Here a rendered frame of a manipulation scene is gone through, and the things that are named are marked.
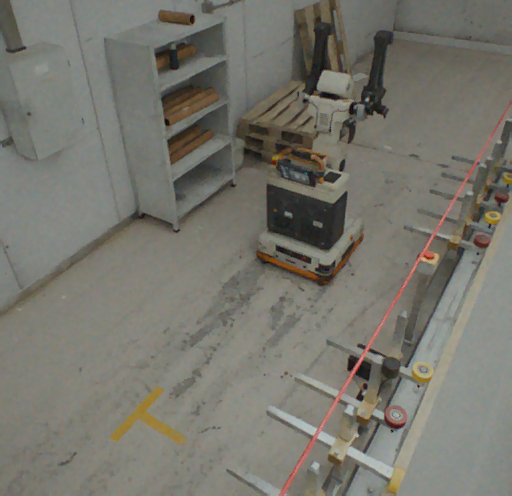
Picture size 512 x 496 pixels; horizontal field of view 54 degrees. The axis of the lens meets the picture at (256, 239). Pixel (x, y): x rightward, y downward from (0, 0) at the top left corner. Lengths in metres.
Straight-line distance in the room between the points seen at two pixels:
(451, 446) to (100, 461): 2.86
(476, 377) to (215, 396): 2.92
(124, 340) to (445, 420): 3.33
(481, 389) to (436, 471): 0.04
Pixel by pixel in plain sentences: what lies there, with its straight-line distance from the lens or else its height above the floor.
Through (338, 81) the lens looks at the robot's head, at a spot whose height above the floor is 1.35.
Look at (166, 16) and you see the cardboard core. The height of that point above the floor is 1.60.
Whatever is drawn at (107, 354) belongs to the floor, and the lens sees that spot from 3.46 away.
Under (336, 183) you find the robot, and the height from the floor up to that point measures 0.81.
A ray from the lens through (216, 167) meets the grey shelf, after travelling 4.94.
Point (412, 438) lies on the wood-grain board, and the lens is 1.97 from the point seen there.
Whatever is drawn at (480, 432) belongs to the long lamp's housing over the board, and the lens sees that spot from 0.20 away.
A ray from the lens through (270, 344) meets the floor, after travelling 3.35.
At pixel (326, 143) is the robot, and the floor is 0.91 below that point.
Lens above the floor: 2.53
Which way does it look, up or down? 37 degrees down
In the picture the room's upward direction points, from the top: 2 degrees counter-clockwise
